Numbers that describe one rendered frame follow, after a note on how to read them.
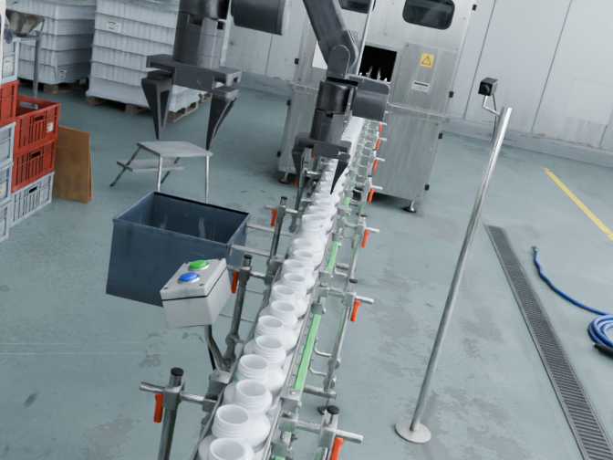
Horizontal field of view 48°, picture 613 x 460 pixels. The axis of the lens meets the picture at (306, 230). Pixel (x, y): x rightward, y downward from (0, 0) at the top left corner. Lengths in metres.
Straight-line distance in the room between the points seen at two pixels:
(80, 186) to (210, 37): 4.07
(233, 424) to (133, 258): 1.20
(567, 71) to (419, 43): 6.08
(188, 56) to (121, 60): 7.18
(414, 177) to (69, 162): 2.87
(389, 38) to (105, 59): 3.44
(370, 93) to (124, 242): 0.90
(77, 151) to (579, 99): 8.73
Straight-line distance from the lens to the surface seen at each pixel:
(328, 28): 1.24
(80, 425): 2.70
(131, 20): 7.93
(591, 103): 11.91
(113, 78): 8.05
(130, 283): 1.93
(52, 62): 8.44
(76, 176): 4.85
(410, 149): 6.01
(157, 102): 0.85
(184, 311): 1.16
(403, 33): 5.91
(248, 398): 0.79
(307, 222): 1.31
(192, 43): 0.83
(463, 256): 2.66
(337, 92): 1.25
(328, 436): 0.91
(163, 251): 1.87
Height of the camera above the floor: 1.59
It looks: 18 degrees down
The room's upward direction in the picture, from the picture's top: 12 degrees clockwise
